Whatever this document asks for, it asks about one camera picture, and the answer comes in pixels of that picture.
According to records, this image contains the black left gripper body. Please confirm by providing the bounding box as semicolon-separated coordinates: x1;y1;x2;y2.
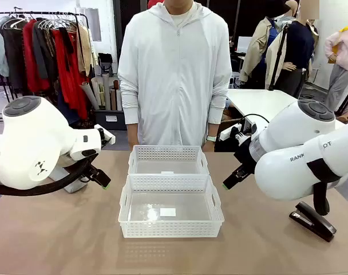
79;162;102;183

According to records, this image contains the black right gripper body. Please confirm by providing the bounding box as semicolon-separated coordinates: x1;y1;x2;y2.
233;137;258;175

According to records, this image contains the black stapler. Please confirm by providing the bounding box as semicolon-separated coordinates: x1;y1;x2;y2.
288;201;337;243

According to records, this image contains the person's left forearm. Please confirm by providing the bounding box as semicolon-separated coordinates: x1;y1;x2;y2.
207;82;233;125

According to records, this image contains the person's right forearm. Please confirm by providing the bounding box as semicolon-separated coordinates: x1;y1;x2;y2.
118;71;140;125

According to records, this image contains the white background table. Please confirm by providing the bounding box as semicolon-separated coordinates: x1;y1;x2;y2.
225;88;345;129

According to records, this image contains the dark grey storage box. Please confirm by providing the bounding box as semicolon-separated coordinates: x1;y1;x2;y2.
93;108;128;131

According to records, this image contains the navy blue cloth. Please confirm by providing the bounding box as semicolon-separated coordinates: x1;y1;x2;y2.
58;91;79;124

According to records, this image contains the white perforated plastic basket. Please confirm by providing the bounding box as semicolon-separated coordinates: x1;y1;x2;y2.
128;144;211;176

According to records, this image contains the slanted grey paper roll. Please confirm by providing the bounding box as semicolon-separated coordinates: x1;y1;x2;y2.
80;81;100;111

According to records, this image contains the white perforated basket with sticker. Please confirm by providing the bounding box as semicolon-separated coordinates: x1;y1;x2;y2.
118;174;226;239

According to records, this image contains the tall grey tube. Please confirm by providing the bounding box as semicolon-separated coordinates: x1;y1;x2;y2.
101;73;112;111

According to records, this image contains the long red dress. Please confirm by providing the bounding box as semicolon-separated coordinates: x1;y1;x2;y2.
52;28;89;120

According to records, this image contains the person in white hoodie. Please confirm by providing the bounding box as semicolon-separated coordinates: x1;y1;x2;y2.
117;0;233;147

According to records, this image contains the mannequin in beige coat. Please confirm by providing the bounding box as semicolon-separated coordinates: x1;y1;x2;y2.
239;11;280;89

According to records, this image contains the black chair back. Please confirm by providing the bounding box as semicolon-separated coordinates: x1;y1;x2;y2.
98;53;114;77

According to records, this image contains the white board panel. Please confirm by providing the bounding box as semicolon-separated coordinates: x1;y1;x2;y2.
236;36;254;54

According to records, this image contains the mannequin in navy top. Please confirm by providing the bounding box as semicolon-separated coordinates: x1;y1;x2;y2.
265;2;318;100

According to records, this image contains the beige garment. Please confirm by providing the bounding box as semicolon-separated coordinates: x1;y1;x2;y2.
76;24;94;77

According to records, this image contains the red garment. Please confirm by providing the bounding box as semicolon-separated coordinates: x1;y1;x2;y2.
22;19;50;92

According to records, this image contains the dark grey jacket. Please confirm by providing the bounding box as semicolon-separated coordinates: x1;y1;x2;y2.
32;19;56;80

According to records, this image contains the mannequin in pink top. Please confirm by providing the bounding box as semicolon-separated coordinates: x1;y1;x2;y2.
324;17;348;112

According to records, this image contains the dark brown coat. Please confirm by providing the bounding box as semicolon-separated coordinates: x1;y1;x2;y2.
1;19;27;92

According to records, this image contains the black clothes rack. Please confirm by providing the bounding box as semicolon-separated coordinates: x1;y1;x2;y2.
0;11;92;104

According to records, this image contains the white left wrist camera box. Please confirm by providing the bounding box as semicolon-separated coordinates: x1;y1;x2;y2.
70;128;102;161

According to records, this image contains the small white right mounted camera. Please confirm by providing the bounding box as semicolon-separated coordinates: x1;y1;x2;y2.
219;123;245;141

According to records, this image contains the small white mounted camera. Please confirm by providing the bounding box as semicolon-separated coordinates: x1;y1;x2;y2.
97;124;116;147
219;123;245;141

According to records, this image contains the small white left mounted camera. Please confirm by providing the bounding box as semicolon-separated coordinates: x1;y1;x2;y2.
97;124;116;147

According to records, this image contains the thin black cable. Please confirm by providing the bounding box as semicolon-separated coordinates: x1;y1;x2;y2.
239;113;271;129

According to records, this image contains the black left arm cable sleeve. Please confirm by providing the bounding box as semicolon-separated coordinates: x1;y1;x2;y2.
0;156;93;197

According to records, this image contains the black arm cable sleeve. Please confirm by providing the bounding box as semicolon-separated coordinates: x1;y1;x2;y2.
306;158;343;218
0;156;93;197

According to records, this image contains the black right arm cable sleeve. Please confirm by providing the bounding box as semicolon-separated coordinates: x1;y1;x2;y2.
306;158;343;218

